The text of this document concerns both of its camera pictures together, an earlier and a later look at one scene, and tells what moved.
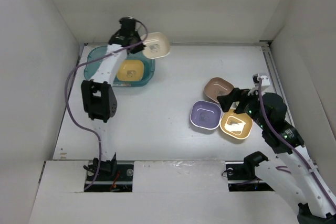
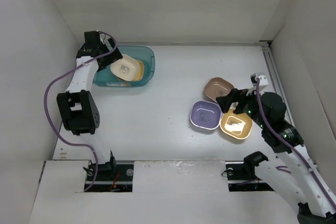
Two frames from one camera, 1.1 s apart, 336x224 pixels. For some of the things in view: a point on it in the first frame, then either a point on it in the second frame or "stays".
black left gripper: (140, 47) -> (115, 56)
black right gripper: (238, 95) stays
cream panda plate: (157, 45) -> (127, 68)
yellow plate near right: (237, 125) stays
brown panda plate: (216, 87) stays
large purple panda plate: (205, 114) stays
